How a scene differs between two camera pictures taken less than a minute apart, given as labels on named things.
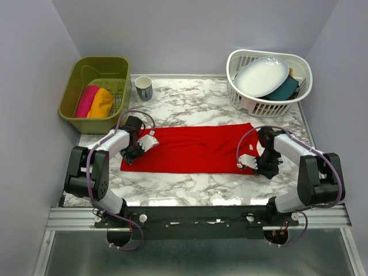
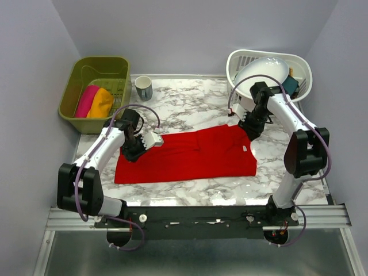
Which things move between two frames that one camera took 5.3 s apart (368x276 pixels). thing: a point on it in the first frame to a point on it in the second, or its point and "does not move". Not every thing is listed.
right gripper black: (268, 173) to (253, 132)
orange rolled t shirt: (102, 104) does not move
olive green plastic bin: (96, 93) does not move
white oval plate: (261, 76) does not move
